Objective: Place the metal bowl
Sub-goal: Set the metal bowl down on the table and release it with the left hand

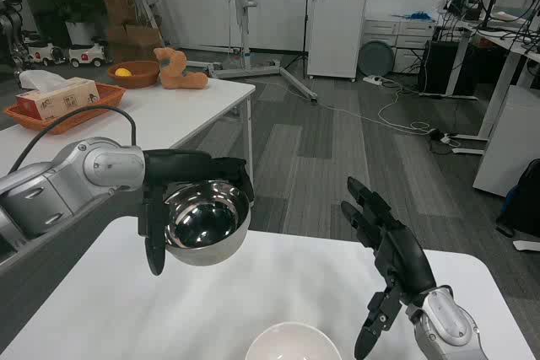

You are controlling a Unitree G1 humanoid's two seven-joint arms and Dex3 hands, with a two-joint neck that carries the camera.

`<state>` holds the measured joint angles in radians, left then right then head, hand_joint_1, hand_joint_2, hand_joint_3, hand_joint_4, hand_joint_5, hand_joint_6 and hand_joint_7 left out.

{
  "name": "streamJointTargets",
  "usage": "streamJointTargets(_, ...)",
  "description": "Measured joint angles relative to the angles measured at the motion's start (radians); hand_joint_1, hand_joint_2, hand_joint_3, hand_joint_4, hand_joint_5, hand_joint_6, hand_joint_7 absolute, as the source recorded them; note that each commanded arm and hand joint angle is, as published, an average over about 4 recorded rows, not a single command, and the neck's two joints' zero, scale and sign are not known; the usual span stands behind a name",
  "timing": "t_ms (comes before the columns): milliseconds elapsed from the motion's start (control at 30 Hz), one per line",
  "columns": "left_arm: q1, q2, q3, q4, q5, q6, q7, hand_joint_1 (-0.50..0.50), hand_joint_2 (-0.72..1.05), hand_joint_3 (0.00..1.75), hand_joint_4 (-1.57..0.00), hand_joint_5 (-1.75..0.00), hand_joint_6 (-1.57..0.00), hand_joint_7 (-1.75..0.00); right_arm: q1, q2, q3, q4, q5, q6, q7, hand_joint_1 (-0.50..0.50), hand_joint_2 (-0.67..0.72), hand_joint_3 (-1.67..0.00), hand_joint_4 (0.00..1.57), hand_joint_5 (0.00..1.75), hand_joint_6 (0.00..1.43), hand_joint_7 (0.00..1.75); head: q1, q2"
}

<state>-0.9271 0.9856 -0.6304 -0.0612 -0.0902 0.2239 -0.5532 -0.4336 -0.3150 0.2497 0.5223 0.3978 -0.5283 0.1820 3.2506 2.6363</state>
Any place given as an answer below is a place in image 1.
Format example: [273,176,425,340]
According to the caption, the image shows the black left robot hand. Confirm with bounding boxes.
[137,148,256,277]

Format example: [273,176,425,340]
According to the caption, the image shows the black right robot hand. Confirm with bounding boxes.
[340,176,438,360]

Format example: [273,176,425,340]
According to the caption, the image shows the shiny metal bowl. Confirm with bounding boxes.
[163,180,251,267]

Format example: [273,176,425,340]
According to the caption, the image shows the white ceramic bowl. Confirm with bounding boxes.
[244,321,343,360]

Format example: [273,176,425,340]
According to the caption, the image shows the white side table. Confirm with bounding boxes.
[0,75,257,192]

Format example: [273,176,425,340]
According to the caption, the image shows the orange plush toy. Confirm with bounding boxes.
[153,46,210,90]

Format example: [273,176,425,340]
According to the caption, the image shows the round orange woven basket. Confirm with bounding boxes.
[107,60,161,89]

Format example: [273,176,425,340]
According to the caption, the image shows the orange rectangular woven tray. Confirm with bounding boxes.
[3,81,127,136]

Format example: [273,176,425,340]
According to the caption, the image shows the white flat sheet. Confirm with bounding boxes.
[512,240,540,254]

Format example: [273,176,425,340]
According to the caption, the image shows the black backpack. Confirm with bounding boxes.
[495,159,540,238]

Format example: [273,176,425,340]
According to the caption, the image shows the orange tissue box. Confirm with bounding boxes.
[15,69,101,121]

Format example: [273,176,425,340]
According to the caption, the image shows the brown cardboard boxes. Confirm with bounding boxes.
[100,0,164,64]

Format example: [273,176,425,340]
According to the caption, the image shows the white toy car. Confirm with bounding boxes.
[23,40,67,67]
[68,39,109,69]

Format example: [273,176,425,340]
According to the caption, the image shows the low white cabinet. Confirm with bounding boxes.
[472,84,540,199]

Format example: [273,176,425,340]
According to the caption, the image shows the grey metal lift stand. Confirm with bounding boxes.
[185,0,320,102]

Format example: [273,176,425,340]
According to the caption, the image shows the white plant pot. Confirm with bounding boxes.
[65,20,98,47]

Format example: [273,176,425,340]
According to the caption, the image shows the black computer tower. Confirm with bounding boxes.
[419,39,461,94]

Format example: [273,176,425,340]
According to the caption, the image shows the black tripod stand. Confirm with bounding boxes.
[282,0,313,78]

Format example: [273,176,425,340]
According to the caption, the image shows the grey round tray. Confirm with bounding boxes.
[357,40,396,78]

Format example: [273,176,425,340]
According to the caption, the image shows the white office desk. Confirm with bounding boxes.
[438,9,540,154]

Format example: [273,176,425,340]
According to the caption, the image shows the tall white cabinet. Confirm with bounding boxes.
[306,0,369,81]

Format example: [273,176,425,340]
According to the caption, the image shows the white drawer cabinet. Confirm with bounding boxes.
[362,18,438,74]

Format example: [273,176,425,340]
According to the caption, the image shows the black silver humanoid robot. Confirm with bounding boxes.
[0,0,33,78]

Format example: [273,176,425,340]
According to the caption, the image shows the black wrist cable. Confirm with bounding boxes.
[8,105,138,175]

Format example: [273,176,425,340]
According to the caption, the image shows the white floor cable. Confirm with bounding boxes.
[252,77,440,136]

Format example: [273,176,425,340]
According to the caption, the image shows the blue bundle of cord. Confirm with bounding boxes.
[404,9,438,23]

